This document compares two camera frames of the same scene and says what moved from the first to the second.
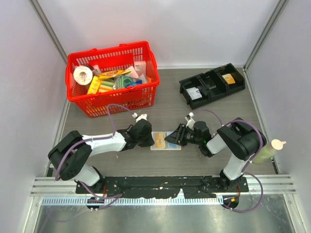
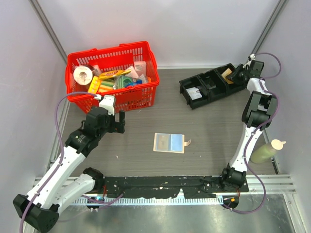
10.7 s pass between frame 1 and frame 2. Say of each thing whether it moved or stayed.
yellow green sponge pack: stayed
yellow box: stayed
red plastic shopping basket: stayed
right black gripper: moved
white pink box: stayed
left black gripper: moved
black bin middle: stayed
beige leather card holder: moved
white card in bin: stayed
